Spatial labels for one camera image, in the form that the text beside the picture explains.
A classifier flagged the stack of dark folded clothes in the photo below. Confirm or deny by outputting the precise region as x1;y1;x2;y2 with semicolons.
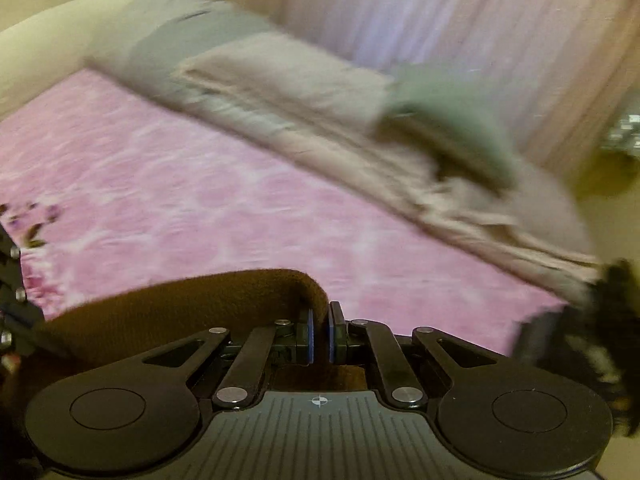
511;260;639;438

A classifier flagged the pink floral bed blanket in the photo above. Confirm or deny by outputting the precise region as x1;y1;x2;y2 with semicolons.
1;70;559;353

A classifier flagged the pale pleated curtain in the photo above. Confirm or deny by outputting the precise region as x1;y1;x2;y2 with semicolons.
233;0;639;174

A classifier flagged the green cushion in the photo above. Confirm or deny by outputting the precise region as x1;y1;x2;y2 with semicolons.
375;64;518;192

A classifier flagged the brown knit cardigan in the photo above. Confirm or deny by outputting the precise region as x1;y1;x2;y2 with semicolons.
0;268;369;436

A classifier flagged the beige folded duvet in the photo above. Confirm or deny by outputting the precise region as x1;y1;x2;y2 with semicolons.
88;0;599;304

